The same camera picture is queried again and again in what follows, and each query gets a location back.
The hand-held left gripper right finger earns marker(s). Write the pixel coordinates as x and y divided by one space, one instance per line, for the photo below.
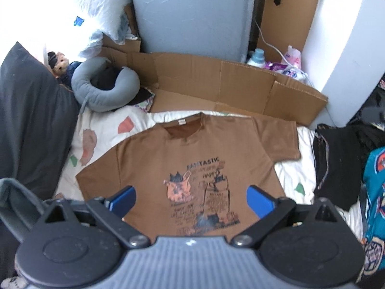
258 198

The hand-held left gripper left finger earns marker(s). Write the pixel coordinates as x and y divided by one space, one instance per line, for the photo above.
124 197

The brown printed t-shirt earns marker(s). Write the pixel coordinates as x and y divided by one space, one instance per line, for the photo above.
150 162

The cream printed blanket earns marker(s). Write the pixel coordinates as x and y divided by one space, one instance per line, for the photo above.
102 126

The black folded garment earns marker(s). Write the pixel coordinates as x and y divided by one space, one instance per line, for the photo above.
340 162

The small floral cloth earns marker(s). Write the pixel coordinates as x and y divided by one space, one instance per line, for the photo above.
144 105

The grey-blue jeans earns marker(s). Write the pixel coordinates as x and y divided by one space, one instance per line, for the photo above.
18 198

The teal patterned cloth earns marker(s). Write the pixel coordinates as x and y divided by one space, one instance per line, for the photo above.
374 192

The black cloth bundle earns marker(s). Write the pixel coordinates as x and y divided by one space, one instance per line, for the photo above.
105 78

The grey neck pillow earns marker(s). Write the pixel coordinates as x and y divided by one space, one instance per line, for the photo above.
81 84

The dark grey pillow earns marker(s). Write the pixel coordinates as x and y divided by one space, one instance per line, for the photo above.
30 120

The flattened cardboard sheet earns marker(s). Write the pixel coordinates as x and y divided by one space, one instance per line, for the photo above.
210 81

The purple white packet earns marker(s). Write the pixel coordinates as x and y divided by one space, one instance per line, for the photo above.
285 70

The dark clutter pile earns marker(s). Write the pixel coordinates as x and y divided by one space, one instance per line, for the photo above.
370 126

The white black fuzzy blanket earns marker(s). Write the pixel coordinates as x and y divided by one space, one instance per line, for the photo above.
15 283

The blue-capped white bottle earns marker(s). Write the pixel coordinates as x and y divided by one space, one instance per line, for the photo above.
257 58

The pink bottle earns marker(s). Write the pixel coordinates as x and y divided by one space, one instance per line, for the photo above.
293 57

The teddy bear toy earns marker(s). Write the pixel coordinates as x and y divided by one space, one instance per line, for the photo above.
60 63

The upright cardboard panel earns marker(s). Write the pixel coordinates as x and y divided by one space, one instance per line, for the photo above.
288 21

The grey plastic-wrapped mattress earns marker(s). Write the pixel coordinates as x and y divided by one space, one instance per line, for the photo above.
192 15

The white pillow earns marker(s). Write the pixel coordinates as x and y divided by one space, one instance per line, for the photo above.
96 3

